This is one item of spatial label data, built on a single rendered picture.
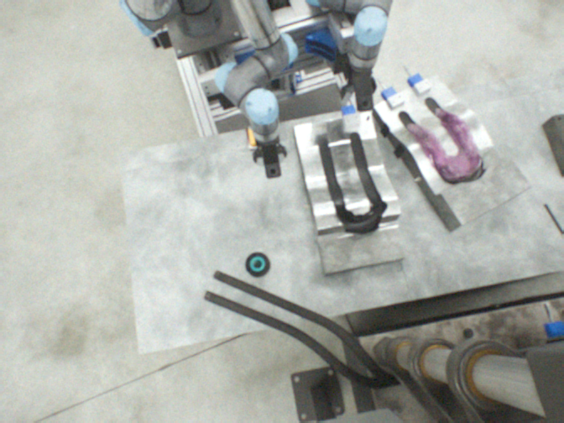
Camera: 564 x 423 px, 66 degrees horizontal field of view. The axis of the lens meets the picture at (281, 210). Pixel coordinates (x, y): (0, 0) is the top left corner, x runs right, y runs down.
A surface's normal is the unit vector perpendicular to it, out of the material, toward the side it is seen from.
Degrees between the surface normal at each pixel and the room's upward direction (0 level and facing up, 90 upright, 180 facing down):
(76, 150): 0
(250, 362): 0
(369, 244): 0
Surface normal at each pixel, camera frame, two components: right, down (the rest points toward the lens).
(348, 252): -0.04, -0.27
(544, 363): -0.98, 0.19
